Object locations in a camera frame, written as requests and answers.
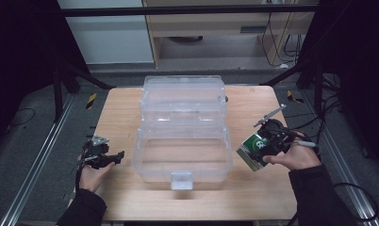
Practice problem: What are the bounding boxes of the black cables by stand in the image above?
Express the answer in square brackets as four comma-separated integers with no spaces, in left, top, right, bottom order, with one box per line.
[285,74,347,145]

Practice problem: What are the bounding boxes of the white cabinet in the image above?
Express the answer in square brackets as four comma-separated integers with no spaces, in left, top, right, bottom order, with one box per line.
[57,0,155,65]

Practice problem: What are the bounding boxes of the black horizontal bar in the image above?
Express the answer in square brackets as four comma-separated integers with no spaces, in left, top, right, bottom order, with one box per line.
[57,4,319,17]

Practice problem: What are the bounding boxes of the grey cable plug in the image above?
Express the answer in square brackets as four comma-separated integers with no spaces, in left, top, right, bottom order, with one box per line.
[295,140,321,149]

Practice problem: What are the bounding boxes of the thin black floor cable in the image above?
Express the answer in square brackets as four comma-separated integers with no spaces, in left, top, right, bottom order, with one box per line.
[7,107,37,128]

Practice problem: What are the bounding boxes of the yellow black floor tape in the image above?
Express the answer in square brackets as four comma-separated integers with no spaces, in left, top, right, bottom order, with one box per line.
[286,89,305,105]
[85,92,98,110]

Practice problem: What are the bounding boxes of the clear plastic storage box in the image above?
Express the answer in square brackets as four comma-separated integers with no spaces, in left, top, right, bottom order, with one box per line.
[132,74,234,191]

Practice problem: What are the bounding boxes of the green white packet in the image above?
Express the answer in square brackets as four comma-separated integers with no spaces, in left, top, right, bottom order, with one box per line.
[236,132,271,172]

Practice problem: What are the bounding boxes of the dark curtain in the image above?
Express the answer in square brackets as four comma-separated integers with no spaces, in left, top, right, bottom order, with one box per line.
[0,0,91,149]
[297,0,379,173]

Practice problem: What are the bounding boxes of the person's right hand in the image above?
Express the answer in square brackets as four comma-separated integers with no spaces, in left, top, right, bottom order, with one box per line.
[262,131,322,172]

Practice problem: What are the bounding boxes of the person's left hand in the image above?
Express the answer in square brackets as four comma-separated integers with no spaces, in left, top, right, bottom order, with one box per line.
[78,154,116,193]

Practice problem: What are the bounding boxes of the aluminium floor rail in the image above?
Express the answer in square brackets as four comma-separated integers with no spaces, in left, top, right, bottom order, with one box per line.
[304,90,379,226]
[0,93,76,226]

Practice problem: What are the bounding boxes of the bundle of black cables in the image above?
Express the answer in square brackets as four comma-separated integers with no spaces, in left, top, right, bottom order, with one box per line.
[261,12,305,69]

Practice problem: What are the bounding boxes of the black metal stand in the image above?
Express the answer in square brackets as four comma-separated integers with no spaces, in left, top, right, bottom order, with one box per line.
[261,56,324,115]
[50,59,116,123]

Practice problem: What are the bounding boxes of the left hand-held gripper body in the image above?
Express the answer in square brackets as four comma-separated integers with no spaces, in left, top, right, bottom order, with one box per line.
[82,135,116,170]

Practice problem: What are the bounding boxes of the wooden desk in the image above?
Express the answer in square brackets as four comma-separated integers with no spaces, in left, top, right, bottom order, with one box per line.
[142,0,319,69]

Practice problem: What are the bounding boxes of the black cable loop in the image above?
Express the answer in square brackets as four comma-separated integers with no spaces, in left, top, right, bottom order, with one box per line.
[333,183,379,222]

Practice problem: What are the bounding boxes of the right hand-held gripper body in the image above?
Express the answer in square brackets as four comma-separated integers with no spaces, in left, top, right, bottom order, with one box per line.
[253,104,297,156]

